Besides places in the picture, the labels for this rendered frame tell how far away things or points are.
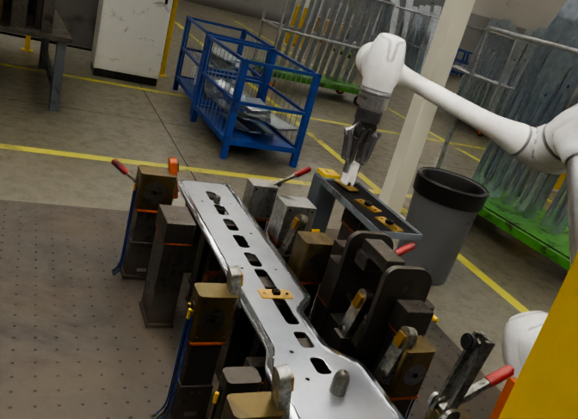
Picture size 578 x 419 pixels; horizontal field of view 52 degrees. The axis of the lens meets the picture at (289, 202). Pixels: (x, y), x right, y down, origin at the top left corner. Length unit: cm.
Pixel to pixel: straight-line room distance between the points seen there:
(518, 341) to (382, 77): 78
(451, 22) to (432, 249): 184
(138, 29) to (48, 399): 662
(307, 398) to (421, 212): 308
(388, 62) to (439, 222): 251
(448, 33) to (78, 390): 411
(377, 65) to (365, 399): 91
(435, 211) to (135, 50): 487
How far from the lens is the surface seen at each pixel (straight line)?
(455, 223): 413
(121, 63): 787
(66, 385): 155
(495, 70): 1207
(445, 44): 502
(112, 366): 161
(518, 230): 537
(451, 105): 185
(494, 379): 119
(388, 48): 170
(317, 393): 118
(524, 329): 168
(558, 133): 182
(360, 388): 123
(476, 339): 110
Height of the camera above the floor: 169
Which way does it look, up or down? 20 degrees down
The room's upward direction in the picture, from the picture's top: 16 degrees clockwise
